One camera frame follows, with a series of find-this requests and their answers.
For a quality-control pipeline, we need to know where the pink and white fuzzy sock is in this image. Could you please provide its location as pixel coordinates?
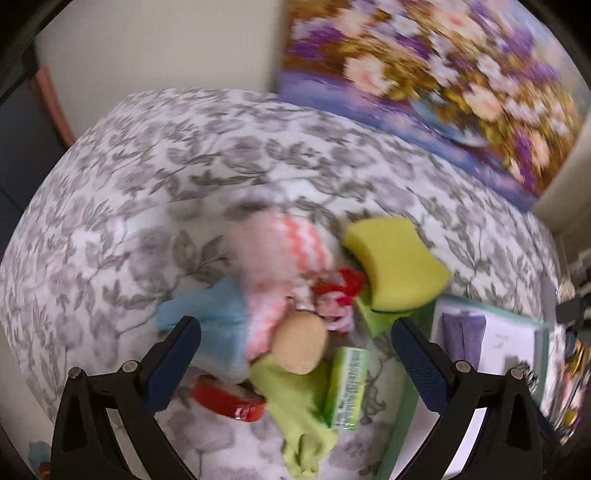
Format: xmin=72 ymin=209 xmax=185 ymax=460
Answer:
xmin=224 ymin=212 xmax=335 ymax=365

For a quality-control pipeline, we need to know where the red packet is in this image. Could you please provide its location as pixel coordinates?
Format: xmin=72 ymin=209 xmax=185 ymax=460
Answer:
xmin=190 ymin=374 xmax=267 ymax=423

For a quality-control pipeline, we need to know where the pile of colourful trinkets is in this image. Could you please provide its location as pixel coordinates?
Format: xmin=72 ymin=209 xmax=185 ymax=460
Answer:
xmin=547 ymin=332 xmax=591 ymax=446

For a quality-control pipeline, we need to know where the green tissue packet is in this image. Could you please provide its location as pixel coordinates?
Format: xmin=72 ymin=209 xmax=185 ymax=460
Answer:
xmin=323 ymin=347 xmax=370 ymax=430

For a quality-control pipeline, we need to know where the floral painting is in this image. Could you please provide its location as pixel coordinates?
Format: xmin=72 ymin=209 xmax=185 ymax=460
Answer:
xmin=277 ymin=0 xmax=591 ymax=213

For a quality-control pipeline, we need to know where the reddish wooden bed frame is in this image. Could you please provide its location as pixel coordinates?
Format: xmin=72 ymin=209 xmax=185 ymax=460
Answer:
xmin=30 ymin=65 xmax=77 ymax=148

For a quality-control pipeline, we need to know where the grey floral blanket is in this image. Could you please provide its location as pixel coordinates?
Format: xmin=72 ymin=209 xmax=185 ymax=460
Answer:
xmin=0 ymin=88 xmax=561 ymax=480

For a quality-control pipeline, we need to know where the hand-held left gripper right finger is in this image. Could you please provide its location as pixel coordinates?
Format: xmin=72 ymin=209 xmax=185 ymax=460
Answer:
xmin=390 ymin=318 xmax=543 ymax=480

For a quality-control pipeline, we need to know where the green cloth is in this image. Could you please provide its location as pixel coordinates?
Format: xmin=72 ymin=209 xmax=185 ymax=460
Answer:
xmin=252 ymin=357 xmax=340 ymax=478

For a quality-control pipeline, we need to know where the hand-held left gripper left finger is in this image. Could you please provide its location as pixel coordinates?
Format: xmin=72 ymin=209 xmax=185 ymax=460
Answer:
xmin=51 ymin=316 xmax=204 ymax=480

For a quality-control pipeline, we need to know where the round gold compact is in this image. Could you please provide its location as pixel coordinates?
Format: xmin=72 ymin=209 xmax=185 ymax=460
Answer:
xmin=272 ymin=310 xmax=329 ymax=374

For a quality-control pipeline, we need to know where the black box device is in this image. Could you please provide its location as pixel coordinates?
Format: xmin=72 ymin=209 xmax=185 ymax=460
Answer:
xmin=555 ymin=295 xmax=591 ymax=324

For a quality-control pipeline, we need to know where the white box with teal rim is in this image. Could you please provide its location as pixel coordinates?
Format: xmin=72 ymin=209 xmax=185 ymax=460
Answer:
xmin=376 ymin=295 xmax=550 ymax=480

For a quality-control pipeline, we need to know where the red and pink scrunchie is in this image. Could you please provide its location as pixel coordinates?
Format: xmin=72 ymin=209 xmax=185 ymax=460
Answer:
xmin=314 ymin=267 xmax=368 ymax=335

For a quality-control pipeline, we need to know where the yellow sponge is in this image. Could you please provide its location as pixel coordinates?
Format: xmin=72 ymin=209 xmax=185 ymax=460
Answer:
xmin=342 ymin=218 xmax=452 ymax=311

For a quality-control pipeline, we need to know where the leopard print scrunchie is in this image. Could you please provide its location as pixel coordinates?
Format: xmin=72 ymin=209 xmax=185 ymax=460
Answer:
xmin=515 ymin=360 xmax=539 ymax=398

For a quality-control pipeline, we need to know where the purple tissue packet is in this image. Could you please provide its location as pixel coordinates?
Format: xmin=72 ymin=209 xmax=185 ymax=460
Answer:
xmin=442 ymin=311 xmax=488 ymax=370

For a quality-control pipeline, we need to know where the green sponge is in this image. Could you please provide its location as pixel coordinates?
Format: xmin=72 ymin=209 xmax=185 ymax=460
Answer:
xmin=355 ymin=286 xmax=416 ymax=337

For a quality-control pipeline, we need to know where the blue face mask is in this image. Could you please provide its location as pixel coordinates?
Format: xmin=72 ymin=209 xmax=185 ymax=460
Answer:
xmin=156 ymin=277 xmax=252 ymax=384

